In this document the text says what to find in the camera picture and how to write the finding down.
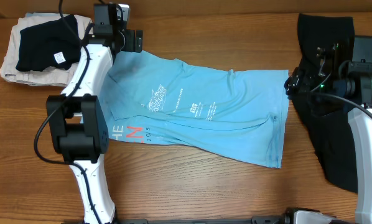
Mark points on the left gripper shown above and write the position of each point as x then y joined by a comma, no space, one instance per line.
136,40

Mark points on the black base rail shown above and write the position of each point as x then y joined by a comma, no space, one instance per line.
291,215

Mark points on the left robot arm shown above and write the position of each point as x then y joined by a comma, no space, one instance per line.
78,129

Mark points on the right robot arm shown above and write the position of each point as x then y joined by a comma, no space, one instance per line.
358,95

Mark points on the folded beige garment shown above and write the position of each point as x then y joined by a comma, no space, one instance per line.
51,75

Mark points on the light blue t-shirt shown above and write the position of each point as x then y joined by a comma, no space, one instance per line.
240,115

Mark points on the black garment on right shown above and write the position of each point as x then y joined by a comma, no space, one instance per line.
326,34

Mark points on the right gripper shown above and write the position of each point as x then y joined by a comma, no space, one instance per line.
301,83

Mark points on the folded black garment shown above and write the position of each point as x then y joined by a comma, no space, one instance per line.
51,44

